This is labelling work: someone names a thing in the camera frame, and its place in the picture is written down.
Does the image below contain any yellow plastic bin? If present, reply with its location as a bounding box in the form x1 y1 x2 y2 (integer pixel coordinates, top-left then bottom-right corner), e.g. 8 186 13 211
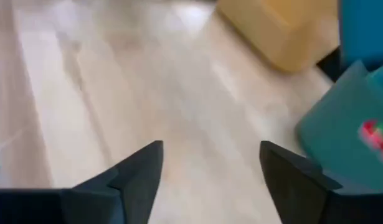
215 0 340 74

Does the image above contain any long blue wooden block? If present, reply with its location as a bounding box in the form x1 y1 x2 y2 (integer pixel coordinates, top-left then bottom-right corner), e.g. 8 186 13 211
338 0 383 72

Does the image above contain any teal plastic bin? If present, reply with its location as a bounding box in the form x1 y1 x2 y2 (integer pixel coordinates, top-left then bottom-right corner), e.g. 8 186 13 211
295 60 383 194

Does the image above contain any red two-stud plastic brick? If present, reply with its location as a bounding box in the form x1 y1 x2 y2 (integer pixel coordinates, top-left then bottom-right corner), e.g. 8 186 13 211
359 119 383 162

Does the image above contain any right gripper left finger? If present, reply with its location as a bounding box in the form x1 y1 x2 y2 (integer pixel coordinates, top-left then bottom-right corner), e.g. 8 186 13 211
60 140 164 224

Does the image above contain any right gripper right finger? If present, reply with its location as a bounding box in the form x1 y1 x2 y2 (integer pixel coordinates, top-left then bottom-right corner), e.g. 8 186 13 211
259 140 343 224

